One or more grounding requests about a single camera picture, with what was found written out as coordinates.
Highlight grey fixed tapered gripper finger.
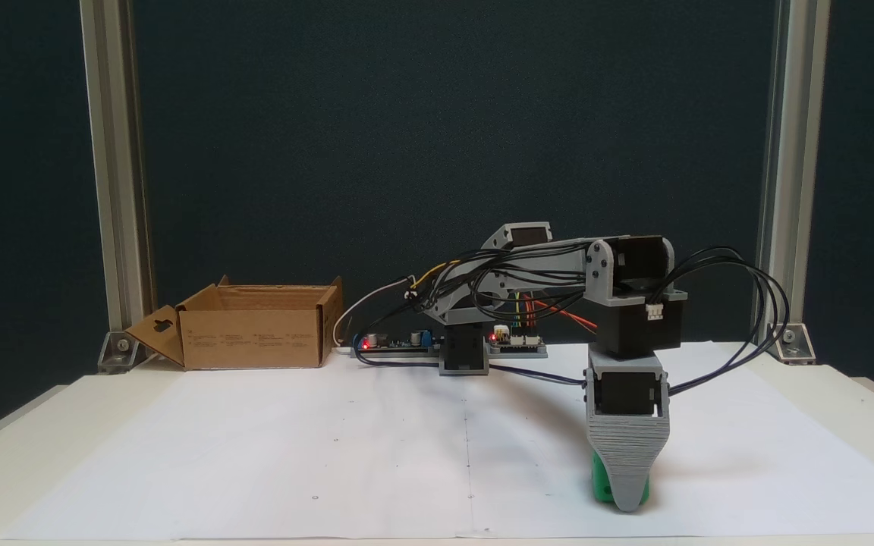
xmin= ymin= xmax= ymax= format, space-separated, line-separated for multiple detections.
xmin=587 ymin=416 xmax=671 ymax=513

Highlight green dice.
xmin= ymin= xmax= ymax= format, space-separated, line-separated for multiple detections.
xmin=587 ymin=449 xmax=650 ymax=504

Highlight blue power converter board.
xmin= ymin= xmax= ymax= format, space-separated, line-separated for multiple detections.
xmin=351 ymin=328 xmax=442 ymax=359

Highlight brown cardboard box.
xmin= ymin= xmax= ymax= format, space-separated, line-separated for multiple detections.
xmin=125 ymin=275 xmax=344 ymax=372

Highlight dark cable with white connector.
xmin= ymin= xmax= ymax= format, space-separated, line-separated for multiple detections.
xmin=354 ymin=345 xmax=589 ymax=386

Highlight orange red jumper wires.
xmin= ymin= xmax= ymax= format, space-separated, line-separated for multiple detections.
xmin=532 ymin=300 xmax=601 ymax=334

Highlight circuit board with jumper wires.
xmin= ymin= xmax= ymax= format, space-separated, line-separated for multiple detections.
xmin=487 ymin=325 xmax=549 ymax=359

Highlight yellow green blue jumper wires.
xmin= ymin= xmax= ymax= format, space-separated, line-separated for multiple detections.
xmin=410 ymin=262 xmax=533 ymax=332

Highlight black looped gripper cable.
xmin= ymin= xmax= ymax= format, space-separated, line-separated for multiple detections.
xmin=649 ymin=246 xmax=791 ymax=397

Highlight metal corner bracket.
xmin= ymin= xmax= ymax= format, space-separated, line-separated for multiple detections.
xmin=97 ymin=331 xmax=142 ymax=374
xmin=768 ymin=323 xmax=817 ymax=365

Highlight black servo cable bundle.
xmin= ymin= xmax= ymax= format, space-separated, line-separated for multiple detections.
xmin=407 ymin=239 xmax=597 ymax=323

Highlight thin white cable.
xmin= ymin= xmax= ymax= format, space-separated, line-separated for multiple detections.
xmin=332 ymin=279 xmax=415 ymax=354

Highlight aluminium frame post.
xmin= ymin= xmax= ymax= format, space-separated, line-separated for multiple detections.
xmin=79 ymin=0 xmax=157 ymax=338
xmin=750 ymin=0 xmax=832 ymax=346

